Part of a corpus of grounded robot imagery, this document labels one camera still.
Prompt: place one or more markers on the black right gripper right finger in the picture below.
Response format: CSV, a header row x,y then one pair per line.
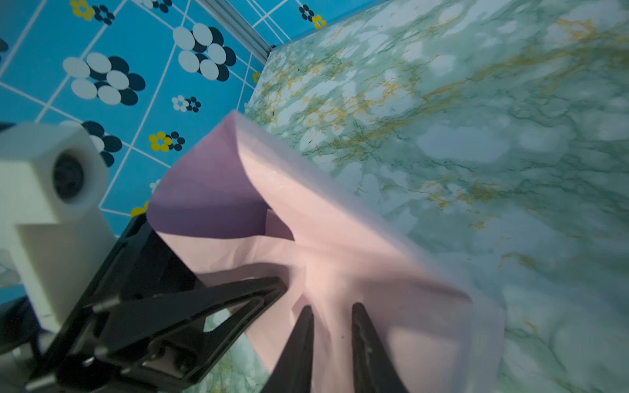
x,y
373,370

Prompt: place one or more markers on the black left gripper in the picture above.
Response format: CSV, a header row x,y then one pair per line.
x,y
145,323

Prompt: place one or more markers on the aluminium frame post left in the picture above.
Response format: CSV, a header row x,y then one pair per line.
x,y
227,15

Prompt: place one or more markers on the purple wrapping paper sheet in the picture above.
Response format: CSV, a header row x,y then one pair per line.
x,y
242,204

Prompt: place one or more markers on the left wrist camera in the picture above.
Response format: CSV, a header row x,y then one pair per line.
x,y
54,239

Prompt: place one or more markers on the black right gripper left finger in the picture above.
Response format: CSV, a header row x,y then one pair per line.
x,y
293,372

